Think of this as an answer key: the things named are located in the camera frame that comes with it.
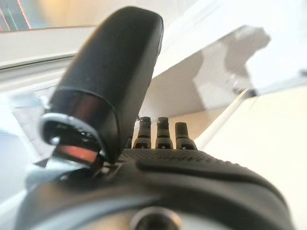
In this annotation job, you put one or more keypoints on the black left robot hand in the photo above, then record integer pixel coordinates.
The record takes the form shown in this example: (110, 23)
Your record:
(182, 182)

